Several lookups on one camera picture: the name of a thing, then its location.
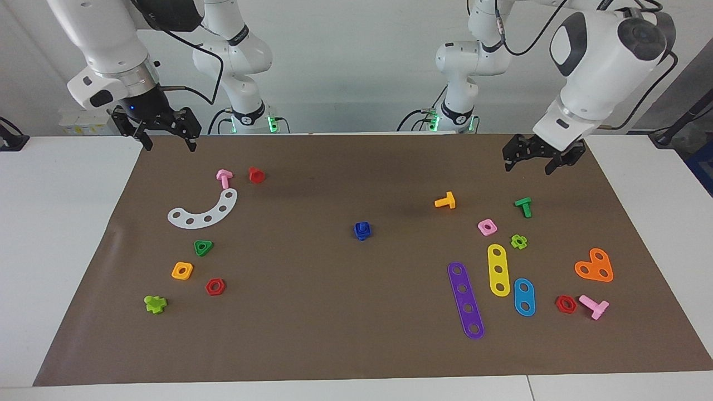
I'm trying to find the white box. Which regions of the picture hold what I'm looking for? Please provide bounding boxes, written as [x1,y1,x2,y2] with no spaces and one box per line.
[58,107,120,136]

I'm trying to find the white curved five-hole plate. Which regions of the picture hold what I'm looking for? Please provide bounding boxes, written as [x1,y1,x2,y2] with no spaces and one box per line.
[167,188,238,229]

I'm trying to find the yellow three-hole plate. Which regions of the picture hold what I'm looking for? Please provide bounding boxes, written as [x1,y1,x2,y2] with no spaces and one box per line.
[487,243,511,298]

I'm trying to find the orange angled three-hole plate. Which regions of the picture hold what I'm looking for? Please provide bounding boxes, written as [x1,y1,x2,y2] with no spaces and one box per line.
[574,248,614,283]

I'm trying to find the black pole stand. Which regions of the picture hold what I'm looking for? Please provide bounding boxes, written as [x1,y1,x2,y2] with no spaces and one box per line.
[649,89,713,148]

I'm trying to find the black clamp device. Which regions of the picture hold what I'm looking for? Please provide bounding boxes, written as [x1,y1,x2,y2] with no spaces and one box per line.
[0,116,30,152]

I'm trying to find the blue two-hole plate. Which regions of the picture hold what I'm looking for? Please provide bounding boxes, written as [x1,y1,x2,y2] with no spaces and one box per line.
[513,277,536,317]

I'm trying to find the purple four-hole plate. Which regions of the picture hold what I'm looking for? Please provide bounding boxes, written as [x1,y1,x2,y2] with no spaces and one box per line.
[447,261,486,340]

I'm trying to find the blue crate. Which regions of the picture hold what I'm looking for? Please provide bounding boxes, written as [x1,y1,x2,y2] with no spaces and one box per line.
[684,139,713,197]

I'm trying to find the brown table mat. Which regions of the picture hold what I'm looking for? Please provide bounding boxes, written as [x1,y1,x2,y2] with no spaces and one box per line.
[32,133,713,387]

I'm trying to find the black base cable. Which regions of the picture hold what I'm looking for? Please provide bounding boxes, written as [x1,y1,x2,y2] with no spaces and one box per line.
[397,109,441,133]
[207,108,233,135]

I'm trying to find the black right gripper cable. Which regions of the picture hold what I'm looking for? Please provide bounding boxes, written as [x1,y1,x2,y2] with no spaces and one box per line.
[159,25,225,106]

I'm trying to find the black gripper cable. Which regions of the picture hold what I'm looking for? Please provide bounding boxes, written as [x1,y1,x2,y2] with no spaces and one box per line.
[159,25,225,106]
[499,0,679,131]

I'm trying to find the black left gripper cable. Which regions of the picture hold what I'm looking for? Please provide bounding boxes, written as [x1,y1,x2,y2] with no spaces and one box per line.
[499,0,679,131]

